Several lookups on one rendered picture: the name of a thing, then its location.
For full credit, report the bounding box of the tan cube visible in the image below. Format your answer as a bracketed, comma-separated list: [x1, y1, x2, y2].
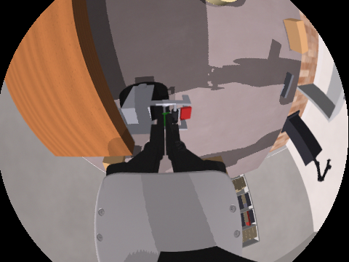
[103, 156, 125, 170]

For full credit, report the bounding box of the beige roll of masking tape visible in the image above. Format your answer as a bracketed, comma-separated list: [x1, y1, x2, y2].
[206, 0, 236, 6]

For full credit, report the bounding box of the tan rectangular block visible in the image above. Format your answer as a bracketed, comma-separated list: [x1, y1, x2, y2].
[284, 18, 308, 54]

